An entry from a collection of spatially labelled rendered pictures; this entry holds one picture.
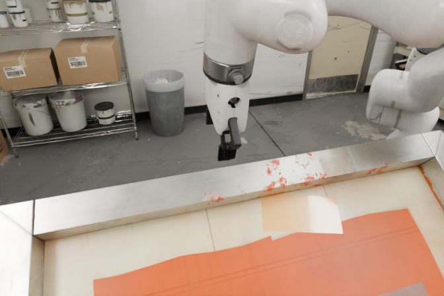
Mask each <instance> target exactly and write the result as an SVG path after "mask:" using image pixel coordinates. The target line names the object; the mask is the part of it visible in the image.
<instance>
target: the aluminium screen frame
mask: <svg viewBox="0 0 444 296"><path fill-rule="evenodd" d="M411 167H418V168H419V169H420V171H421V173H422V174H423V176H424V178H425V180H426V182H427V183H428V185H429V187H430V188H431V191H432V192H433V194H434V196H435V198H436V199H437V201H438V203H439V205H440V206H441V209H442V210H443V212H444V133H443V132H442V131H441V130H438V131H431V132H427V133H419V134H415V135H408V136H404V137H396V138H392V139H385V140H380V141H373V142H369V143H362V144H357V145H350V146H345V147H339V148H334V149H327V150H322V151H315V152H311V153H303V154H299V155H292V156H288V157H280V158H276V159H268V160H265V161H257V162H253V163H245V164H241V165H234V166H226V167H222V168H215V169H211V170H203V171H199V172H192V173H188V174H180V175H176V176H169V177H164V178H157V179H152V180H146V181H141V182H134V183H129V184H122V185H118V186H111V187H106V188H99V189H95V190H87V191H83V192H76V193H72V194H64V195H60V196H53V197H48V198H41V199H37V200H30V201H25V202H18V203H10V204H7V205H0V296H44V258H45V242H46V241H51V240H55V239H61V238H65V237H71V236H75V235H81V234H85V233H91V232H95V231H101V230H105V229H110V228H114V227H120V226H124V225H130V224H134V223H140V222H144V221H150V220H154V219H160V218H163V217H169V216H173V215H179V214H183V213H189V212H193V211H199V210H203V209H209V208H213V207H218V206H222V205H228V204H234V203H238V202H244V201H248V200H254V199H258V198H263V197H267V196H273V195H277V194H283V193H287V192H293V191H297V190H303V189H307V188H313V187H317V186H323V185H327V184H332V183H336V182H342V181H346V180H352V179H356V178H362V177H366V176H372V175H376V174H382V173H386V172H391V171H395V170H401V169H405V168H411Z"/></svg>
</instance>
